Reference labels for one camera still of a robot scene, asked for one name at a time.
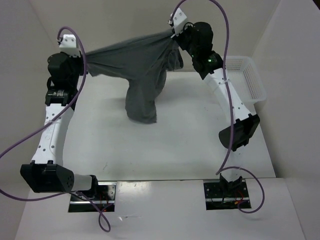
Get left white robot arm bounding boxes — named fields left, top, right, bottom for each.
left=20, top=52, right=100, bottom=200

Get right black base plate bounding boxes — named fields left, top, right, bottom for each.
left=203, top=180, right=251, bottom=211

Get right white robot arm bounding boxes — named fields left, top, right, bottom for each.
left=172, top=21, right=260, bottom=197

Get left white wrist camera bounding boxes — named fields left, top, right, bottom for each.
left=59, top=34, right=81, bottom=58

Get white perforated plastic basket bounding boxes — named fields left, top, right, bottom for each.
left=225, top=56, right=267, bottom=104

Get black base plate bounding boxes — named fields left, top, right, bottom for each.
left=68, top=182, right=117, bottom=213
left=203, top=180, right=251, bottom=211

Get grey shorts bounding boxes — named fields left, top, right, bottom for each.
left=85, top=29, right=184, bottom=124

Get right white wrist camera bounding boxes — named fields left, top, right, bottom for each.
left=168, top=7, right=188, bottom=36

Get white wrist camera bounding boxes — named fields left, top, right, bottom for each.
left=168, top=7, right=188, bottom=36
left=59, top=34, right=81, bottom=58

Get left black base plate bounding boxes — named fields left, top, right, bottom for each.
left=68, top=182, right=117, bottom=213

